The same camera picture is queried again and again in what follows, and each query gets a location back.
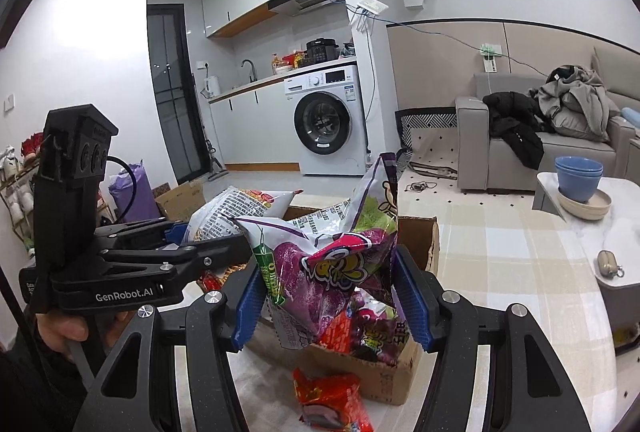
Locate beige sofa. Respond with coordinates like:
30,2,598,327
455,46,640,193

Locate person's left hand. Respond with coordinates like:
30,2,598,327
35,310,136,355

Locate black cable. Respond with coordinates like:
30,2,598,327
106,156,147,223

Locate checked tablecloth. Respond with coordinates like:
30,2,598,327
170,192,621,432

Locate purple plastic bag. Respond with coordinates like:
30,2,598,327
109,162,161,223

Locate person's left forearm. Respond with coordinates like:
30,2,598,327
0,327,96,432

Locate black glass door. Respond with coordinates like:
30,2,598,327
147,4,211,185

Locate purple grape snack packet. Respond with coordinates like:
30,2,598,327
234,212,401,353

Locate grey clothes pile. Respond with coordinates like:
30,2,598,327
537,66,621,143

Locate black pressure cooker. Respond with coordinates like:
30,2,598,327
306,38,341,64

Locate white printed snack packet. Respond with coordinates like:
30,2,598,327
182,186,304,245

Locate black jacket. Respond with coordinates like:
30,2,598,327
482,92,546,170

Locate white base cabinets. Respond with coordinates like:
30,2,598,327
209,84,301,173

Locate white router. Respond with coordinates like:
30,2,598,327
357,0,388,35

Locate small red snack packet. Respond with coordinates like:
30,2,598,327
200,272,227,293

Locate marble side table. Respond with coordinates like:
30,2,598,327
537,172,640,348

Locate red shoes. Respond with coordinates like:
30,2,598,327
20,133,46,159

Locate red black snack packet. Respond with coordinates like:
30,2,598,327
292,367,376,432

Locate small printed cardboard box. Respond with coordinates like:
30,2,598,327
155,179,206,223

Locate small grape snack packet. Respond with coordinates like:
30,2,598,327
350,292,412,365

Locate blue bowls stack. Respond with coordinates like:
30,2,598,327
555,156,604,203

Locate white washing machine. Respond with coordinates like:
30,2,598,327
294,64,366,177

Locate shoe rack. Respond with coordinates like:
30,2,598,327
0,147,46,255

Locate white shoes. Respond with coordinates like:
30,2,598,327
9,189,37,235

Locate beige plate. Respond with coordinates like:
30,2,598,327
558,189,613,220

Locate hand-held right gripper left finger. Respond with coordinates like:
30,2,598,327
72,262,264,432

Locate brown cardboard box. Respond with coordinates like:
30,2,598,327
200,204,440,405

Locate beige key pouch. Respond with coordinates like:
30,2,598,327
593,250,626,279

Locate upright vacuum cleaner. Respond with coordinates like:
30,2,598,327
205,139,228,183

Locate kitchen food packages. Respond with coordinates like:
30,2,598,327
271,52,308,73

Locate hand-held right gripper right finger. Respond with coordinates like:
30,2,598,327
394,246,593,432

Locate white power strip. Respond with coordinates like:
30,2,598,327
480,42,503,72

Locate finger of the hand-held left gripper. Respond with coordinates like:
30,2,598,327
100,234,252,283
97,219,188,247

